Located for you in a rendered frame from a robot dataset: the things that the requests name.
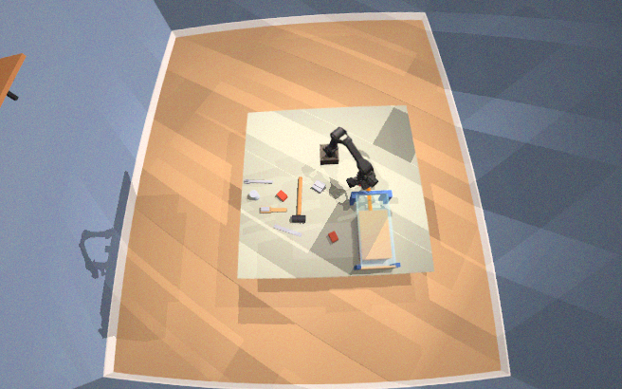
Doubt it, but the black mallet with wooden handle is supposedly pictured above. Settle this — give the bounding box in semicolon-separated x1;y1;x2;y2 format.
292;176;306;223

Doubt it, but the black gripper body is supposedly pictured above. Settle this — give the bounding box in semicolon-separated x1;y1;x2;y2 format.
346;172;375;188

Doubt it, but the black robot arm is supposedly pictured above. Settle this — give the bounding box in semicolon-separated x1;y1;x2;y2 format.
322;127;378;190

